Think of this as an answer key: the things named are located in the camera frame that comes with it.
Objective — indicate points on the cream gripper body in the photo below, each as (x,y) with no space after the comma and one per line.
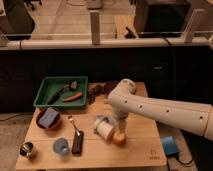
(121,126)

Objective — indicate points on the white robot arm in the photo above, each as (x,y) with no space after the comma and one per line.
(196,118)

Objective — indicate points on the blue plastic cup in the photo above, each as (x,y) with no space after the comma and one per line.
(61,146)

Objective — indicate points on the orange apple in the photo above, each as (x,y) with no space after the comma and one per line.
(119,139)

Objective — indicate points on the white cylindrical container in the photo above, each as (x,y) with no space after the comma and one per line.
(104,129)

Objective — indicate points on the purple bowl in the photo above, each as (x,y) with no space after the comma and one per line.
(109,86)

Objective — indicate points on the orange carrot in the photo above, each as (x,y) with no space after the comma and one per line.
(74,97)

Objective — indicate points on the blue box on floor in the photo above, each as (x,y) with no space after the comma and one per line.
(169,146)

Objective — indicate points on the brown bowl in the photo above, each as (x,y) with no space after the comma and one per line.
(54,125)

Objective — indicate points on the dark green cucumber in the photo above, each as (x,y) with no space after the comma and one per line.
(55,96)

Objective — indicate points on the blue sponge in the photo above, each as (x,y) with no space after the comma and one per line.
(47,117)

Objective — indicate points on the green plastic tray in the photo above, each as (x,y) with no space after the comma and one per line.
(50,85)

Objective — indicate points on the black object on desk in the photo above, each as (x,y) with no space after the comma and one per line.
(129,33)

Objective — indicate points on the black office chair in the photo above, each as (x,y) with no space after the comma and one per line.
(17,24)

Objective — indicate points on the grey angled post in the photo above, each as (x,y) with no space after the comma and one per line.
(195,19)

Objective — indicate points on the grey metal post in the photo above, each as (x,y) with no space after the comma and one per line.
(95,27)

